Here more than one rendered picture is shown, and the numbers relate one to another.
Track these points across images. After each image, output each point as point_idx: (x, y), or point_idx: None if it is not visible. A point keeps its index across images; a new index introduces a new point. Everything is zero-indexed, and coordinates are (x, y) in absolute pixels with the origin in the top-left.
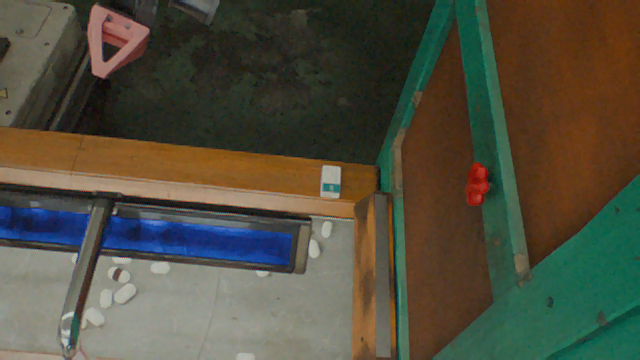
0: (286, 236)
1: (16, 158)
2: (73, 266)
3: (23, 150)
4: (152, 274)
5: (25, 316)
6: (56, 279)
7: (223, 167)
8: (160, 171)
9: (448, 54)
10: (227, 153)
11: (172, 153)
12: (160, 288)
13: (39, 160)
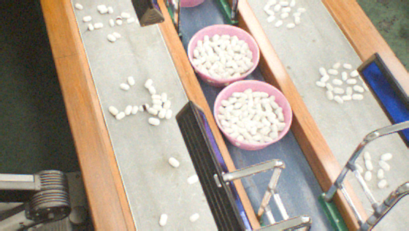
0: None
1: (79, 76)
2: (121, 38)
3: (74, 76)
4: (113, 13)
5: (148, 42)
6: (129, 40)
7: (52, 4)
8: (64, 23)
9: None
10: (44, 6)
11: (52, 23)
12: (117, 9)
13: (77, 67)
